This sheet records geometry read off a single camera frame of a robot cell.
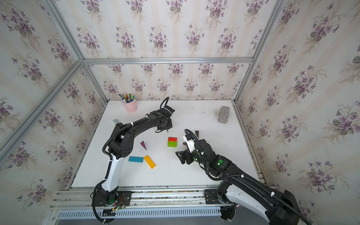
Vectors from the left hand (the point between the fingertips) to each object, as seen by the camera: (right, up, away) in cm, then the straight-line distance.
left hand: (168, 126), depth 101 cm
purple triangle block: (-17, -12, -9) cm, 22 cm away
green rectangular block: (+3, -11, -8) cm, 14 cm away
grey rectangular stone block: (+42, +9, +7) cm, 44 cm away
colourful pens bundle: (-33, +21, +6) cm, 40 cm away
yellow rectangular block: (-11, -21, -14) cm, 28 cm away
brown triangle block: (+12, -11, -8) cm, 18 cm away
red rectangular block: (+3, -8, -7) cm, 11 cm away
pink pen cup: (-31, +15, +9) cm, 35 cm away
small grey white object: (-41, +3, +2) cm, 41 cm away
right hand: (+11, -11, -25) cm, 29 cm away
